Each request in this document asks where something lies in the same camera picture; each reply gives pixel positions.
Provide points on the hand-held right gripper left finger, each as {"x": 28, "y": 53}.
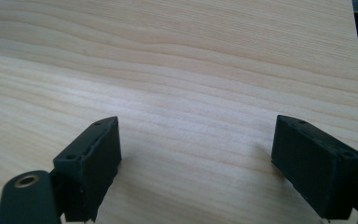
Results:
{"x": 88, "y": 168}

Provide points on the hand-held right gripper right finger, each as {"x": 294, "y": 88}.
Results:
{"x": 317, "y": 168}

